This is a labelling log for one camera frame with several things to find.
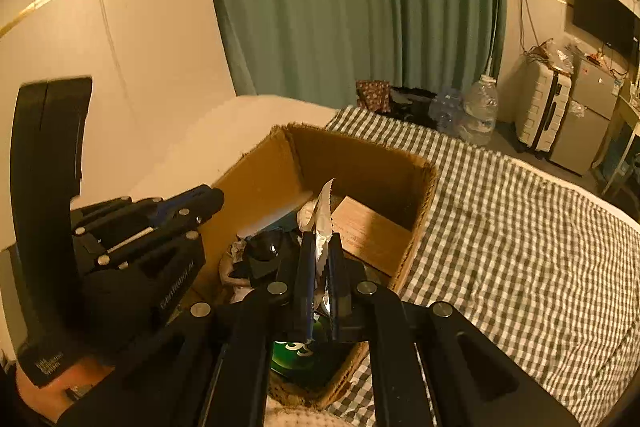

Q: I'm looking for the crumpled white tissue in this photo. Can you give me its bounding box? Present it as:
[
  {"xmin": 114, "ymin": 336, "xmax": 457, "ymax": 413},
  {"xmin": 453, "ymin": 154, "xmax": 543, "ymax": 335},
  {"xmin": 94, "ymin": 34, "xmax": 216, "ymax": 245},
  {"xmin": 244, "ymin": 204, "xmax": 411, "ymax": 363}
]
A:
[{"xmin": 219, "ymin": 239, "xmax": 256, "ymax": 303}]

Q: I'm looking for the white suitcase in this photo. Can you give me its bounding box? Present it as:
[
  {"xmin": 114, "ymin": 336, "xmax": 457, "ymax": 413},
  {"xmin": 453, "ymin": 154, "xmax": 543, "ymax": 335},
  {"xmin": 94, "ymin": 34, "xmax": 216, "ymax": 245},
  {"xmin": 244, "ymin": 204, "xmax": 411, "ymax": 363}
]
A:
[{"xmin": 514, "ymin": 61, "xmax": 572, "ymax": 152}]

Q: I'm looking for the pack of water bottles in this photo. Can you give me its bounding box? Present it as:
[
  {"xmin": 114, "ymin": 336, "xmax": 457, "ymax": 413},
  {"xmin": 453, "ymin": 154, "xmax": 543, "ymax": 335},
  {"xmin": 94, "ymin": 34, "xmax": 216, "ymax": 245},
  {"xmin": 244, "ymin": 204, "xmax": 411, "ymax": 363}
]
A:
[{"xmin": 429, "ymin": 87, "xmax": 468, "ymax": 138}]

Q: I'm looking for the silver foil sachet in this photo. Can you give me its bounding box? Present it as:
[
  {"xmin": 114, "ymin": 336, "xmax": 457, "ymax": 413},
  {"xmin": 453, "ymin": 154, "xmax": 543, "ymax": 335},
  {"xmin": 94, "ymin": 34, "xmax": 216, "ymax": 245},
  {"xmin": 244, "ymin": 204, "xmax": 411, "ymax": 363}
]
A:
[{"xmin": 297, "ymin": 178, "xmax": 337, "ymax": 313}]

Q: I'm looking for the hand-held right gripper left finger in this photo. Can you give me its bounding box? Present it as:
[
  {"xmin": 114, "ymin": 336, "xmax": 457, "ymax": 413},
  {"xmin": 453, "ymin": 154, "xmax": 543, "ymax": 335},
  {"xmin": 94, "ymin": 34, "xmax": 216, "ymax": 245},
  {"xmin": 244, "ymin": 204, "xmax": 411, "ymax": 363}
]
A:
[{"xmin": 57, "ymin": 232, "xmax": 321, "ymax": 427}]

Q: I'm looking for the green medicine box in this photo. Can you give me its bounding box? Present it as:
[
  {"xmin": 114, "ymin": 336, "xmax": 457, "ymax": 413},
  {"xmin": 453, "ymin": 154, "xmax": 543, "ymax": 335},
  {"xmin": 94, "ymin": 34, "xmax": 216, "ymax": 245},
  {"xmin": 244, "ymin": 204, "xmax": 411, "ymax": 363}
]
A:
[{"xmin": 270, "ymin": 339, "xmax": 351, "ymax": 390}]

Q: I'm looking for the patterned brown bag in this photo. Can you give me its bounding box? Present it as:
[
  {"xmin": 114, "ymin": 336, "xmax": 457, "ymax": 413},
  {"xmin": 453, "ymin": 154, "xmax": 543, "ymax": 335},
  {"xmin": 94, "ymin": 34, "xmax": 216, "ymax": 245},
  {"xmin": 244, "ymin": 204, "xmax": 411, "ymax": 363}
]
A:
[{"xmin": 356, "ymin": 79, "xmax": 392, "ymax": 114}]

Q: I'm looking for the black clothes pile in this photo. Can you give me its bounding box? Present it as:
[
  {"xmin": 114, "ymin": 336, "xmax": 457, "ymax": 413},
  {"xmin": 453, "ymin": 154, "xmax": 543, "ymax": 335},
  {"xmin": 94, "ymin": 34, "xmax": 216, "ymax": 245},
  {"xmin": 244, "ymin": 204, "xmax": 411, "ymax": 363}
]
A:
[{"xmin": 389, "ymin": 86, "xmax": 438, "ymax": 125}]

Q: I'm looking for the green checked blanket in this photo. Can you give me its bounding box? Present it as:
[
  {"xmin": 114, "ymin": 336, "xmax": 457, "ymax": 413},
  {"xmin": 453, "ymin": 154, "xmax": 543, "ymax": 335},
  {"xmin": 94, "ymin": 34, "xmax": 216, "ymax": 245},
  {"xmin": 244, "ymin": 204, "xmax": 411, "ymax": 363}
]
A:
[{"xmin": 325, "ymin": 106, "xmax": 640, "ymax": 427}]

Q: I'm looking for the black glossy object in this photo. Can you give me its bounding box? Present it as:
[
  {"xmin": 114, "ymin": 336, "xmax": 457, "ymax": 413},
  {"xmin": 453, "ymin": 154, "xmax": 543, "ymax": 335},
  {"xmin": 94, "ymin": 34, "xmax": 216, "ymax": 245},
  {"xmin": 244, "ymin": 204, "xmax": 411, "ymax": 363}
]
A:
[{"xmin": 245, "ymin": 232, "xmax": 296, "ymax": 280}]

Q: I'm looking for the brown cardboard box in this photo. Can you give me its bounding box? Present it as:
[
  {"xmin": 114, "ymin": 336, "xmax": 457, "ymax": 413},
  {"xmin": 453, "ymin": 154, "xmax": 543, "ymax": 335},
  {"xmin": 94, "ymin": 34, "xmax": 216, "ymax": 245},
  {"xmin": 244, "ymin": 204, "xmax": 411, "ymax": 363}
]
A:
[{"xmin": 192, "ymin": 122, "xmax": 440, "ymax": 410}]

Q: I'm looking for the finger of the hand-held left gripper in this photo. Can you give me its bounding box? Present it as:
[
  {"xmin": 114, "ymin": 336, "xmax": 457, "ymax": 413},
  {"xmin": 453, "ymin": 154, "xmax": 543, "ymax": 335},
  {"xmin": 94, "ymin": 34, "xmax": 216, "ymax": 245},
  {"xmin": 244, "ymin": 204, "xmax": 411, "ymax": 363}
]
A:
[
  {"xmin": 70, "ymin": 185, "xmax": 225, "ymax": 230},
  {"xmin": 74, "ymin": 213, "xmax": 203, "ymax": 272}
]

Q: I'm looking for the large clear water bottle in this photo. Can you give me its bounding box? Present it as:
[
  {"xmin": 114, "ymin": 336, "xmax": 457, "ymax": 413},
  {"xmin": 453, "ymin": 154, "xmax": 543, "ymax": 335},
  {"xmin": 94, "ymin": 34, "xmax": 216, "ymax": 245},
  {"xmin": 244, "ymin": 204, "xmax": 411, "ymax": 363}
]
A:
[{"xmin": 462, "ymin": 75, "xmax": 500, "ymax": 146}]

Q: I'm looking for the wall cable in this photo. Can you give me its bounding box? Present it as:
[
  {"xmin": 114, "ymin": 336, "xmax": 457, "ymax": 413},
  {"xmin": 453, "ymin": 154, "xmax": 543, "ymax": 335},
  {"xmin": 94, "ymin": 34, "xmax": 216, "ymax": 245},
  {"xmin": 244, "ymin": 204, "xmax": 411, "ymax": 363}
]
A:
[{"xmin": 520, "ymin": 0, "xmax": 543, "ymax": 55}]

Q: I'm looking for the wide green curtain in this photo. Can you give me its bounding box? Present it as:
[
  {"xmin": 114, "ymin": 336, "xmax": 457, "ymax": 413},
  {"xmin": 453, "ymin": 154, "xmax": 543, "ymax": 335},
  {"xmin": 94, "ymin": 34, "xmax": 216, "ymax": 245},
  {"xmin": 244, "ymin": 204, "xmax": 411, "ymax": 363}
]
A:
[{"xmin": 197, "ymin": 0, "xmax": 401, "ymax": 108}]

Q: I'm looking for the clear plastic bag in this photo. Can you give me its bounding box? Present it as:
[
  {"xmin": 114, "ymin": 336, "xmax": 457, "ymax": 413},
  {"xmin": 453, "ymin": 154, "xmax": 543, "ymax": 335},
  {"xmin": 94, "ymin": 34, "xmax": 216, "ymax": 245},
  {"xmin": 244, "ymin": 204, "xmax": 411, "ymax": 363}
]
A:
[{"xmin": 542, "ymin": 39, "xmax": 576, "ymax": 72}]

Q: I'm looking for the tan and red carton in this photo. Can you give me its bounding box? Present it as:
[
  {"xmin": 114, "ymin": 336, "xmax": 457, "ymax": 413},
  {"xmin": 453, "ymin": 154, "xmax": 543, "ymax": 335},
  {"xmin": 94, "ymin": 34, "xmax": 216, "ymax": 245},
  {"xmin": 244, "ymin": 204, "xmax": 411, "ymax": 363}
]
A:
[{"xmin": 330, "ymin": 195, "xmax": 416, "ymax": 278}]

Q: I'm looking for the person's left hand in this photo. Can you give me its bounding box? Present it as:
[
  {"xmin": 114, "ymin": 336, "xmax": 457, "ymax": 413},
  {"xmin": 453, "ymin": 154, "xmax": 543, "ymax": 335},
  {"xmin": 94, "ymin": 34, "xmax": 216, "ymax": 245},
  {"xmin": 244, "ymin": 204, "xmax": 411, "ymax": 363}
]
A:
[{"xmin": 14, "ymin": 352, "xmax": 118, "ymax": 420}]

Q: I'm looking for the grey mini fridge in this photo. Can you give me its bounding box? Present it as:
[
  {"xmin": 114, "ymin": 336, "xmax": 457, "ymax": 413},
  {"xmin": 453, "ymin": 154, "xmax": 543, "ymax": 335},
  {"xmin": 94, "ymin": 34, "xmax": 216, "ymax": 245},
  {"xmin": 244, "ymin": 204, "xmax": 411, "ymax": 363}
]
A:
[{"xmin": 550, "ymin": 57, "xmax": 621, "ymax": 176}]

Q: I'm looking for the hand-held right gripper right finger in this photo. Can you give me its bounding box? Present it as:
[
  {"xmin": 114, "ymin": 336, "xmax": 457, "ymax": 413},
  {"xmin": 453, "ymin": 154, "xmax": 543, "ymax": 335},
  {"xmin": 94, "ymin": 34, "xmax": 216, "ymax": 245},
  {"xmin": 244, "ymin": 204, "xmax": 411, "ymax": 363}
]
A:
[{"xmin": 325, "ymin": 232, "xmax": 581, "ymax": 427}]

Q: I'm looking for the black wall television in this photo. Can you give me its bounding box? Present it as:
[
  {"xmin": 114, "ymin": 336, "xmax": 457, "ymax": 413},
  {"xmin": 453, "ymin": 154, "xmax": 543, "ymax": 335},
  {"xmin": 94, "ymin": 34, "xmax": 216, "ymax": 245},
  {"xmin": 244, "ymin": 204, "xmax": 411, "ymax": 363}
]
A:
[{"xmin": 571, "ymin": 0, "xmax": 640, "ymax": 68}]

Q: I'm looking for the white vanity desk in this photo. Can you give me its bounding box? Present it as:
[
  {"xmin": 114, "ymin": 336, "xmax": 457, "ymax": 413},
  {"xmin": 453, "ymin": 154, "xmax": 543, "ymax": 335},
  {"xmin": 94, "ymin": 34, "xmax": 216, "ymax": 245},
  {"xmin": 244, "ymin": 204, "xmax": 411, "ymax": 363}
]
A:
[{"xmin": 600, "ymin": 92, "xmax": 640, "ymax": 202}]

